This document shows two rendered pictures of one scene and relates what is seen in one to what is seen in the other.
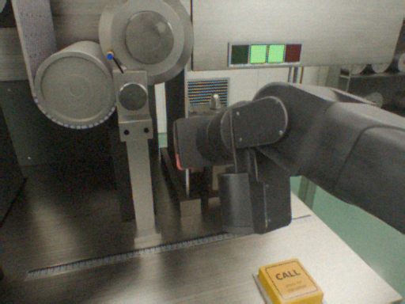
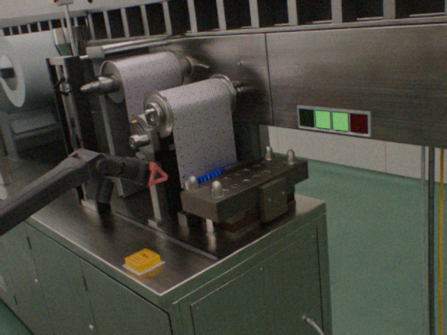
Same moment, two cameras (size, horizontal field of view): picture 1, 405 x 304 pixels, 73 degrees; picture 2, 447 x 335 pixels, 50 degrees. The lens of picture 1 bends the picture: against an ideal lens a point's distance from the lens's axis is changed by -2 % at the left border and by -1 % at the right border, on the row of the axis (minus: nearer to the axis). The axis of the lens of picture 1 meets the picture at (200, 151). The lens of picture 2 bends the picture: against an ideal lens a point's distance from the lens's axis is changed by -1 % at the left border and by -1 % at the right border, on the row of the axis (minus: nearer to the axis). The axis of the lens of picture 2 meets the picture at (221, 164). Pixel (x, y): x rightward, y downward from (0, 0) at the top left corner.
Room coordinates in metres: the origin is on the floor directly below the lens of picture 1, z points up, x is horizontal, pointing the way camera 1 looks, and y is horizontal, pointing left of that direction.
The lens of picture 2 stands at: (0.04, -1.29, 1.53)
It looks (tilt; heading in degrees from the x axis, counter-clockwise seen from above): 18 degrees down; 66
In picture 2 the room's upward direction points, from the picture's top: 7 degrees counter-clockwise
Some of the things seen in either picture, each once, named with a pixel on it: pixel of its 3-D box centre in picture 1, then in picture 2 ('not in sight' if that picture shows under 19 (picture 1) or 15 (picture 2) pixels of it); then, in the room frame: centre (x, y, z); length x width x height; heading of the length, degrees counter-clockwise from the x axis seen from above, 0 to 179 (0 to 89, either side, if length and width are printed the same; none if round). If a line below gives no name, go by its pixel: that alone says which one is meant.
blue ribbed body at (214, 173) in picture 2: not in sight; (216, 175); (0.61, 0.04, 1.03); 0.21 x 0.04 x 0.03; 16
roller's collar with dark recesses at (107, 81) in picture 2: not in sight; (105, 84); (0.38, 0.32, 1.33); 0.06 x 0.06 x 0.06; 16
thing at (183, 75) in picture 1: (174, 101); (207, 149); (0.60, 0.06, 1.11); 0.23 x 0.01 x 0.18; 16
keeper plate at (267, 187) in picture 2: not in sight; (274, 199); (0.72, -0.13, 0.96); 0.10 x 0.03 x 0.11; 16
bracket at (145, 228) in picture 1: (138, 162); (151, 176); (0.42, 0.11, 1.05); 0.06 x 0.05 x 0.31; 16
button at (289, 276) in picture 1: (289, 284); (142, 260); (0.29, -0.13, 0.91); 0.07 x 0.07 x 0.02; 16
